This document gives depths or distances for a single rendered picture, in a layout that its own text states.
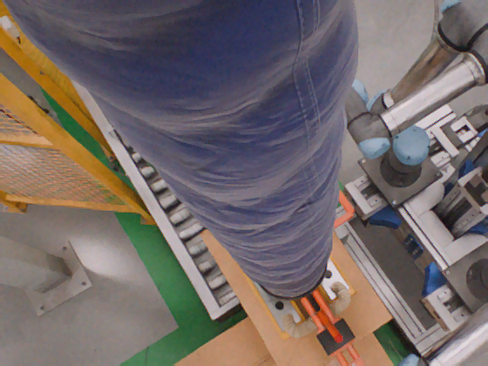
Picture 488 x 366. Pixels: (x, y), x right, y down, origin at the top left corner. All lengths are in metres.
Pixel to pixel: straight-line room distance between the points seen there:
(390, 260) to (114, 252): 1.52
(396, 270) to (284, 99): 2.27
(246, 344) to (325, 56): 1.92
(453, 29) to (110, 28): 1.26
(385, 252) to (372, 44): 1.38
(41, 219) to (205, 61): 2.95
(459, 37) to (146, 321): 2.12
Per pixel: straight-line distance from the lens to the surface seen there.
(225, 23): 0.27
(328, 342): 1.52
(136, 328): 2.90
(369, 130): 1.34
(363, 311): 1.68
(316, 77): 0.37
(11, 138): 2.19
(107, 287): 2.98
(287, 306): 1.66
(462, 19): 1.46
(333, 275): 1.67
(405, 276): 2.61
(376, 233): 2.63
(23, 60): 2.43
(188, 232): 2.33
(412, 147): 1.64
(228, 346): 2.23
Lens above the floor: 2.74
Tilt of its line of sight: 75 degrees down
